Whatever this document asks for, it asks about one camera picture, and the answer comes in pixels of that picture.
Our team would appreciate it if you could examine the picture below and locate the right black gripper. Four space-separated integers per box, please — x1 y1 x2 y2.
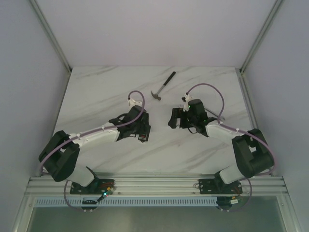
168 108 197 129

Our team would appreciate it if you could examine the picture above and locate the black fuse box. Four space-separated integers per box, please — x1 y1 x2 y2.
138 133 149 143

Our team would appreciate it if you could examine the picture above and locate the clear plastic fuse box cover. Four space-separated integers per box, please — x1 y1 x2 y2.
176 118 181 128

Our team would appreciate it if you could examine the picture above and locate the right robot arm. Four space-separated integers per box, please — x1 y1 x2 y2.
168 99 275 194

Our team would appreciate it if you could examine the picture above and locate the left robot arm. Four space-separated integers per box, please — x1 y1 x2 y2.
39 105 151 194

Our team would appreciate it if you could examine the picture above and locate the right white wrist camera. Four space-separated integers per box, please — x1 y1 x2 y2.
182 94 193 112

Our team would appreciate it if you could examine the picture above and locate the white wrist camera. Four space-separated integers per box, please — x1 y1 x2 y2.
128 98 143 107
182 94 193 112

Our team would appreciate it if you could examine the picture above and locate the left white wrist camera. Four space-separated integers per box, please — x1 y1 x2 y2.
128 98 143 107

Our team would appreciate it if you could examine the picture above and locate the claw hammer black handle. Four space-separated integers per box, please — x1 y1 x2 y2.
151 72 176 101

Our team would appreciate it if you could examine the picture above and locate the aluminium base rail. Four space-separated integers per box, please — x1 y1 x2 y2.
25 173 288 197

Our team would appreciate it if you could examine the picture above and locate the white slotted cable duct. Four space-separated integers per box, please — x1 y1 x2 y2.
34 196 218 207

